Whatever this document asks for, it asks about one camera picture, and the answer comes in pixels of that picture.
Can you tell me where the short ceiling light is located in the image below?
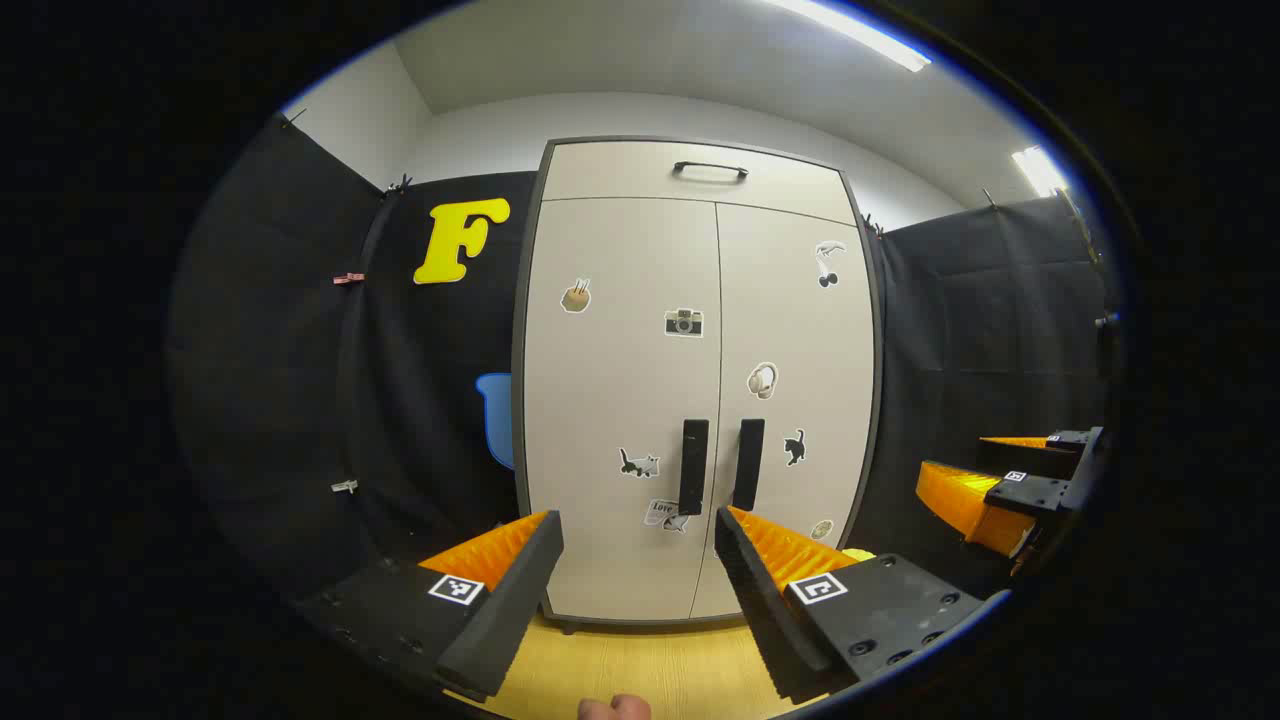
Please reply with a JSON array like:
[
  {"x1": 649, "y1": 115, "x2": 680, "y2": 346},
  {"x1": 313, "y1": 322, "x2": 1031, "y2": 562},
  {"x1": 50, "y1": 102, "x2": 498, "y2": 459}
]
[{"x1": 1012, "y1": 146, "x2": 1069, "y2": 198}]

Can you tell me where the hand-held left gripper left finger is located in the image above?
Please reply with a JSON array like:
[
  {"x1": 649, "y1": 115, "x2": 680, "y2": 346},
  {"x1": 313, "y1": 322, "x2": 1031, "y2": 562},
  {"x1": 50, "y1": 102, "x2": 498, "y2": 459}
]
[{"x1": 295, "y1": 510, "x2": 566, "y2": 703}]

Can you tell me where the long ceiling light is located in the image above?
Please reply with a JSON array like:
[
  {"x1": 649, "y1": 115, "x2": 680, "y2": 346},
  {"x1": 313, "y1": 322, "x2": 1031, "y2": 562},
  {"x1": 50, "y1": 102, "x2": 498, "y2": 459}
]
[{"x1": 765, "y1": 0, "x2": 933, "y2": 73}]

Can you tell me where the white cabinet door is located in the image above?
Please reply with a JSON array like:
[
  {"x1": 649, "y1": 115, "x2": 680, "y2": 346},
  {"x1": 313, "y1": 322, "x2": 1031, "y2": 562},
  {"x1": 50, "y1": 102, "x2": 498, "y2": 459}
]
[
  {"x1": 690, "y1": 203, "x2": 881, "y2": 621},
  {"x1": 522, "y1": 197, "x2": 719, "y2": 623}
]

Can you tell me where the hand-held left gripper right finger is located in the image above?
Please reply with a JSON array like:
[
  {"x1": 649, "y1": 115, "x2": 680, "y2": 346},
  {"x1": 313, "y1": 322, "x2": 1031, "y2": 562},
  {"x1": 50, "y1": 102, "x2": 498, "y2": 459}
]
[{"x1": 713, "y1": 505, "x2": 991, "y2": 706}]

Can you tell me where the black backdrop cloth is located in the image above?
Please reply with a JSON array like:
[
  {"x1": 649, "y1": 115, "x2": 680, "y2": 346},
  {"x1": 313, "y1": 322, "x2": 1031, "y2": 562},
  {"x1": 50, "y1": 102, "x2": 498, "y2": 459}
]
[
  {"x1": 850, "y1": 195, "x2": 1119, "y2": 591},
  {"x1": 168, "y1": 110, "x2": 541, "y2": 601}
]

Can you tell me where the white double-door shoe cabinet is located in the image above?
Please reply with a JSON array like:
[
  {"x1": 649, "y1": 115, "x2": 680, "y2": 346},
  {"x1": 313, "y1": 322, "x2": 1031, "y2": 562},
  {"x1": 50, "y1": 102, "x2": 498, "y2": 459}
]
[{"x1": 510, "y1": 135, "x2": 886, "y2": 633}]

